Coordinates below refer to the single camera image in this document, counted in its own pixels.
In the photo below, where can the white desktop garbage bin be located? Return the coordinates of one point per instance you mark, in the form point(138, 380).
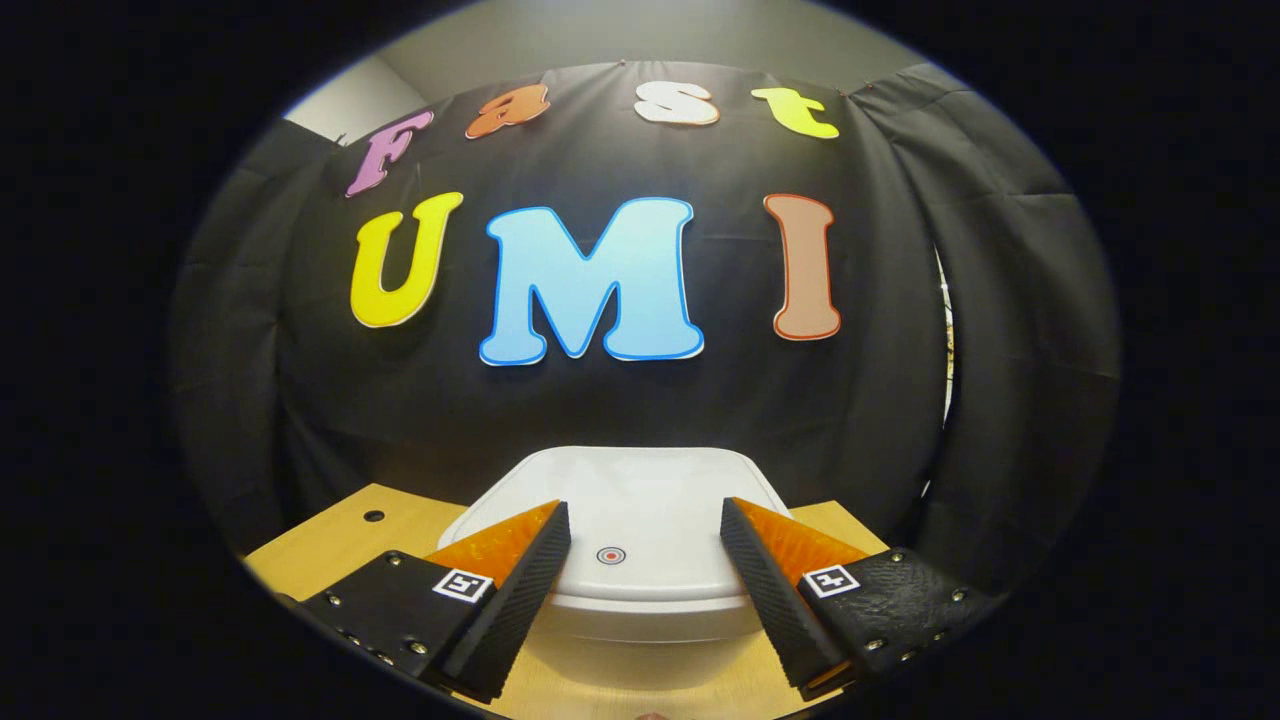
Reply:
point(640, 500)

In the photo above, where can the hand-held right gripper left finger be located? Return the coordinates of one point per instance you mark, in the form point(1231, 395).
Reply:
point(520, 610)

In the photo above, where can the black backdrop cloth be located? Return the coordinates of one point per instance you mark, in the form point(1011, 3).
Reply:
point(600, 400)

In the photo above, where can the wooden desktop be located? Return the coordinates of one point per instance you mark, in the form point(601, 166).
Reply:
point(340, 550)

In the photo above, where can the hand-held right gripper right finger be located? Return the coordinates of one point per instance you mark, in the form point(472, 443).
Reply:
point(770, 610)

